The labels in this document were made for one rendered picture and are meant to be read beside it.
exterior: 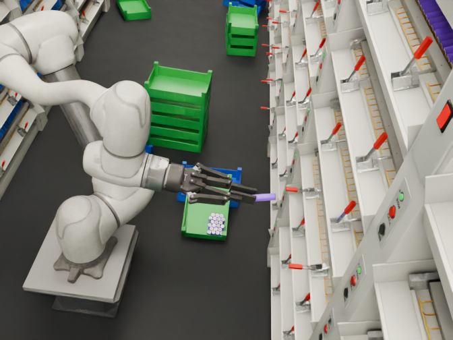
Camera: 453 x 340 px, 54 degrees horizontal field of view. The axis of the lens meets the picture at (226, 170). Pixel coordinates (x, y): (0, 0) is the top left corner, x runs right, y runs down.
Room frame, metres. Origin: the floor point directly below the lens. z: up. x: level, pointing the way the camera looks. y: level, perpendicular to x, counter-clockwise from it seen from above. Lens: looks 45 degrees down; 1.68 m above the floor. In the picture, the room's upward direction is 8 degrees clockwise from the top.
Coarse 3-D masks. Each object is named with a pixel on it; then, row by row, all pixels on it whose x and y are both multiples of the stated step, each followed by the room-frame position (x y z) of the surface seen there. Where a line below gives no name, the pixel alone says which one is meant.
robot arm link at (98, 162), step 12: (96, 144) 0.79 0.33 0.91; (84, 156) 0.76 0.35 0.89; (96, 156) 0.76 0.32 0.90; (108, 156) 0.74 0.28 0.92; (144, 156) 0.79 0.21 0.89; (84, 168) 0.75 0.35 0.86; (96, 168) 0.74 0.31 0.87; (108, 168) 0.74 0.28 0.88; (120, 168) 0.74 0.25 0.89; (132, 168) 0.74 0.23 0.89; (144, 168) 0.76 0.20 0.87; (108, 180) 0.74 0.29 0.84; (120, 180) 0.73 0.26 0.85; (132, 180) 0.74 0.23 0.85
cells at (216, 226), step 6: (216, 216) 1.27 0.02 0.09; (222, 216) 1.27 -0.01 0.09; (210, 222) 1.24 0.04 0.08; (216, 222) 1.24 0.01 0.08; (222, 222) 1.25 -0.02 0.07; (210, 228) 1.21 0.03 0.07; (216, 228) 1.21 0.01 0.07; (222, 228) 1.22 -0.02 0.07; (210, 234) 1.20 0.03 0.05; (216, 234) 1.19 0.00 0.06
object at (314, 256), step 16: (304, 144) 1.09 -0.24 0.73; (304, 160) 1.07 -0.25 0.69; (304, 176) 1.00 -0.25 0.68; (304, 192) 0.93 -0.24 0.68; (304, 208) 0.87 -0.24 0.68; (320, 208) 0.86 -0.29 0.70; (320, 224) 0.81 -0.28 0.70; (320, 256) 0.70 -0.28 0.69; (320, 288) 0.60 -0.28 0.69; (320, 304) 0.56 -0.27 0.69
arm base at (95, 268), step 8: (112, 240) 0.96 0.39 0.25; (112, 248) 0.93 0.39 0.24; (64, 256) 0.84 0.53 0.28; (104, 256) 0.88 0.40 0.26; (56, 264) 0.83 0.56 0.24; (64, 264) 0.83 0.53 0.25; (72, 264) 0.82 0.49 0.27; (80, 264) 0.82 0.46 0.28; (88, 264) 0.83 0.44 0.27; (96, 264) 0.84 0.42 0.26; (104, 264) 0.86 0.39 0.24; (72, 272) 0.80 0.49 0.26; (80, 272) 0.81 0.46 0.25; (88, 272) 0.81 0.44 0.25; (96, 272) 0.82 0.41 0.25; (72, 280) 0.78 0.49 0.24
